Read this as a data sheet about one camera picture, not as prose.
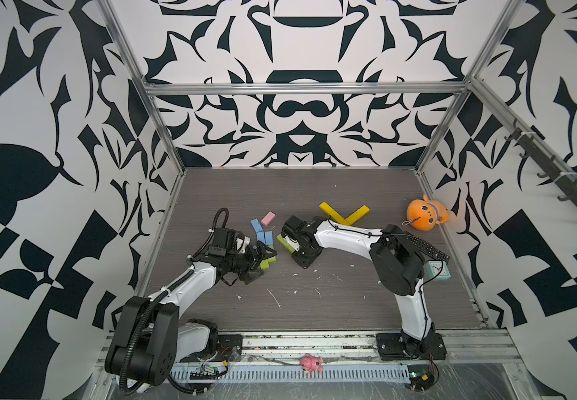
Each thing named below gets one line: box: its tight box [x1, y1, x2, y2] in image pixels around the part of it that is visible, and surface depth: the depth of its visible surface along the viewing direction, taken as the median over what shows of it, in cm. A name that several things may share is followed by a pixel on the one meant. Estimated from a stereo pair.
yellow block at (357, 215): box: [344, 205, 372, 226], surface depth 106 cm
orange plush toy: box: [406, 194, 449, 231], surface depth 98 cm
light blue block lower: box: [256, 230, 274, 246], surface depth 98 cm
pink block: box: [260, 210, 276, 227], surface depth 104 cm
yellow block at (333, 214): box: [318, 201, 350, 226], surface depth 106 cm
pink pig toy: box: [300, 353, 324, 374], surface depth 71 cm
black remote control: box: [405, 235, 451, 262], surface depth 96 cm
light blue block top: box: [250, 218, 264, 240], surface depth 101 cm
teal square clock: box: [426, 260, 452, 280], surface depth 90 cm
